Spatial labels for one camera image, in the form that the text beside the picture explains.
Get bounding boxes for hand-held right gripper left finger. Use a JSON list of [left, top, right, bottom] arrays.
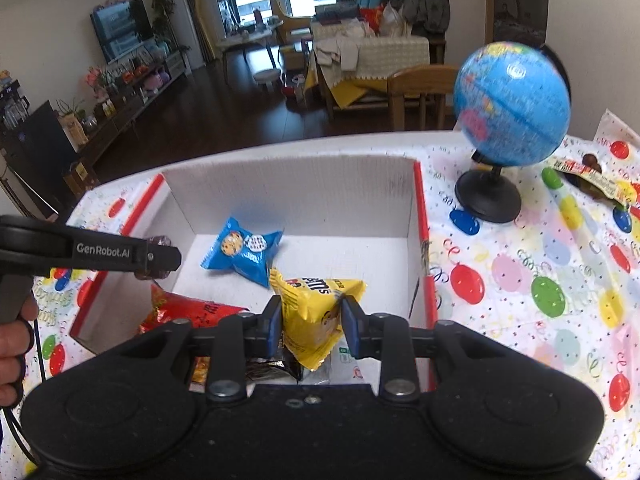
[[112, 295, 284, 404]]

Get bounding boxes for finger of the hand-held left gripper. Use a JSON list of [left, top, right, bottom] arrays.
[[134, 235, 183, 282]]

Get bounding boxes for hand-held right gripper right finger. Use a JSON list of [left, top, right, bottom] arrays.
[[341, 294, 506, 403]]

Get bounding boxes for yellow snack packet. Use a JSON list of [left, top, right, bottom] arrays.
[[270, 268, 367, 372]]

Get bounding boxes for dark snack packet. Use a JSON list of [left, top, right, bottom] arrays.
[[245, 350, 303, 382]]

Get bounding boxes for pale green snack packet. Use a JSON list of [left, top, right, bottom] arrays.
[[300, 345, 373, 387]]

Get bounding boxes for blue snack packet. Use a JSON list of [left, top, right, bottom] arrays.
[[201, 216, 284, 288]]

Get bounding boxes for red cardboard box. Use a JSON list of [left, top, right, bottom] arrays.
[[69, 152, 440, 393]]

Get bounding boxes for person's left hand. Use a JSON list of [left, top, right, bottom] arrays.
[[0, 290, 40, 408]]

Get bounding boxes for black cabinet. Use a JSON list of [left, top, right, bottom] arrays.
[[0, 100, 83, 221]]

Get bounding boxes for dark television console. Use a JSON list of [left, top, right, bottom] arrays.
[[62, 52, 188, 196]]

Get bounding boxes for balloon print tablecloth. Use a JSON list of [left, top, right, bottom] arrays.
[[0, 110, 640, 480]]

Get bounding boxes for small round stool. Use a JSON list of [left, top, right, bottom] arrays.
[[252, 69, 282, 92]]

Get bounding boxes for coffee table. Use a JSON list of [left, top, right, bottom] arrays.
[[217, 27, 281, 76]]

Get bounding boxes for flat screen television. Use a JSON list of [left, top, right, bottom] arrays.
[[90, 0, 155, 64]]

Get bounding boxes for white tower air conditioner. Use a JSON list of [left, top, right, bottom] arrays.
[[167, 0, 206, 68]]

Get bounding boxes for wooden chair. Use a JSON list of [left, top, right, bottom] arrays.
[[387, 64, 461, 132]]

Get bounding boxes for tall green plant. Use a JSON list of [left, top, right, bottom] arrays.
[[150, 0, 178, 43]]

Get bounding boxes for wooden armchair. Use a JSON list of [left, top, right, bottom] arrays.
[[265, 0, 313, 43]]

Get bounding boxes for blue desk globe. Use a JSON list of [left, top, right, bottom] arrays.
[[452, 41, 572, 224]]

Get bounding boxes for brown and yellow wrapper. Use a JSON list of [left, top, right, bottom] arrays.
[[550, 152, 640, 206]]

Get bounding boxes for pile of clothes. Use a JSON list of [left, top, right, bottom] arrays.
[[382, 0, 451, 38]]

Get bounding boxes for black cable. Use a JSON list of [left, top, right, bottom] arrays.
[[0, 405, 38, 466]]

